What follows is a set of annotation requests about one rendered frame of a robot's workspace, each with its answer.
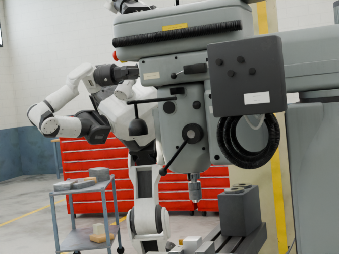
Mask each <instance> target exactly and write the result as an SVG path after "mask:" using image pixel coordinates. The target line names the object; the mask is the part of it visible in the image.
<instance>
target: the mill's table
mask: <svg viewBox="0 0 339 254"><path fill-rule="evenodd" d="M266 240H267V229H266V222H262V224H261V225H260V226H259V227H257V228H256V229H255V230H254V231H253V232H251V233H250V234H249V235H248V236H246V237H241V236H222V235H221V229H220V223H219V224H218V225H217V226H216V227H215V228H214V229H213V230H212V231H211V232H210V233H209V234H208V235H207V236H206V237H205V238H204V239H203V240H202V244H203V243H204V242H207V241H214V247H215V253H237V254H258V253H259V251H260V250H261V248H262V246H263V245H264V243H265V242H266Z"/></svg>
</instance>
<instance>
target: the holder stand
mask: <svg viewBox="0 0 339 254"><path fill-rule="evenodd" d="M232 186H233V187H231V188H227V189H225V190H224V192H222V193H220V194H219V195H217V197H218V208H219V218H220V229H221V235H222V236H241V237H246V236H248V235H249V234H250V233H251V232H253V231H254V230H255V229H256V228H257V227H259V226H260V225H261V224H262V220H261V209H260V198H259V187H258V185H252V184H251V183H238V184H234V185H232Z"/></svg>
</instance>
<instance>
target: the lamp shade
mask: <svg viewBox="0 0 339 254"><path fill-rule="evenodd" d="M128 131H129V136H141V135H147V134H148V126H147V124H146V122H145V121H144V120H143V119H141V118H135V119H133V120H132V121H130V123H129V128H128Z"/></svg>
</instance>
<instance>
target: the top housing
mask: <svg viewBox="0 0 339 254"><path fill-rule="evenodd" d="M240 19H241V20H242V23H243V29H242V30H238V31H233V32H232V31H231V32H225V33H224V32H223V33H218V34H211V35H204V36H197V37H190V38H183V39H182V38H181V39H176V40H169V41H161V42H155V43H147V44H140V45H133V46H125V47H119V48H116V56H117V58H118V59H119V60H120V61H131V62H139V60H140V59H141V58H147V57H154V56H162V55H170V54H177V53H185V52H193V51H201V50H207V45H208V44H210V43H218V42H225V41H232V40H240V39H244V37H246V36H253V35H254V27H253V16H252V8H251V7H250V6H249V5H248V4H247V3H245V2H243V1H242V0H208V1H202V2H196V3H190V4H184V5H178V6H172V7H166V8H160V9H154V10H147V11H141V12H135V13H129V14H123V15H119V16H117V17H115V18H114V20H113V26H114V38H118V37H125V36H132V35H139V34H145V33H146V34H147V33H152V32H158V31H159V32H160V31H165V30H166V31H167V30H172V29H179V28H180V29H181V28H186V27H193V26H200V25H207V24H212V23H213V24H214V23H219V22H227V21H232V20H233V21H234V20H240Z"/></svg>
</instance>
